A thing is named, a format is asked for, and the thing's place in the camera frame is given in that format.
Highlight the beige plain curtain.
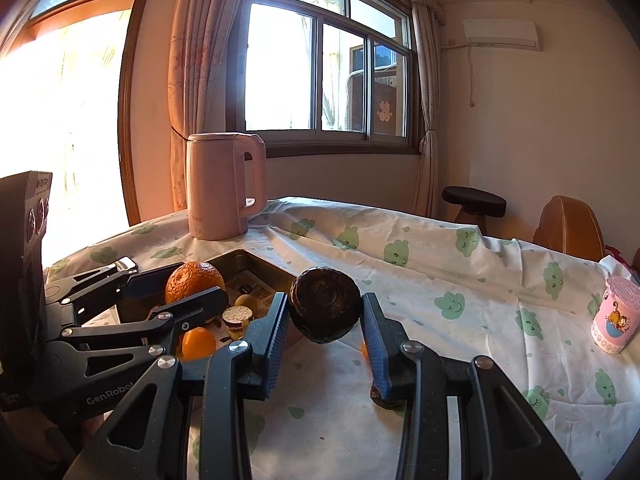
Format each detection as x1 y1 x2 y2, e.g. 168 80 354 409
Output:
350 0 447 220

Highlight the large rough-skinned orange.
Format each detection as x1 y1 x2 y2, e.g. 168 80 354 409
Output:
165 261 227 306

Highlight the white green-print tablecloth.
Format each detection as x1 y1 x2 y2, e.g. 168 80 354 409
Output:
42 197 640 480

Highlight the beige patterned curtain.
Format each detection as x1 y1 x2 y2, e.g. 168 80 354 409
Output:
166 0 256 213

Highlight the pink cartoon cup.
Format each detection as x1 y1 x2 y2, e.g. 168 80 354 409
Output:
590 275 640 356

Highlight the metal baking tray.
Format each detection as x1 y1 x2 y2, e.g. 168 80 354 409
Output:
100 248 301 366

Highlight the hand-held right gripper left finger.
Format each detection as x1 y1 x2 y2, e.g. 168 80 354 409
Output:
62 291 293 480

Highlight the cut dark round cake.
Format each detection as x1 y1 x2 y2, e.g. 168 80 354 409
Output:
221 305 252 343

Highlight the black round stool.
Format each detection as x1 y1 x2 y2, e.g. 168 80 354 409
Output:
441 186 507 236

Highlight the pink electric kettle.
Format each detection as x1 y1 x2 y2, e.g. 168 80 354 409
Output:
186 132 267 241

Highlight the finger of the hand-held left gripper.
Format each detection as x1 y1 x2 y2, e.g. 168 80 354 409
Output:
45 261 186 328
45 286 230 418

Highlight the dark brown water chestnut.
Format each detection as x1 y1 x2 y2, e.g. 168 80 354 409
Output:
369 382 408 413
289 267 362 345

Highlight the printed paper sheet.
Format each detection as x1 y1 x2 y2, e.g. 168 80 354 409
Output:
215 270 281 346

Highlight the white air conditioner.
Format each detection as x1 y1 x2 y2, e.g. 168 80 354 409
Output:
462 19 542 52

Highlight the wooden door frame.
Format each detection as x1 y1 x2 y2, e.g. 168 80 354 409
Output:
118 0 162 226

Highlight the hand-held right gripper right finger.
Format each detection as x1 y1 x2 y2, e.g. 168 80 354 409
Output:
361 292 581 480

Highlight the sliding window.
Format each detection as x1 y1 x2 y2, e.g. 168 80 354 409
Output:
227 0 421 158

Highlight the brown wooden chair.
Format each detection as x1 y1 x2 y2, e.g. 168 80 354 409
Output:
532 195 606 262

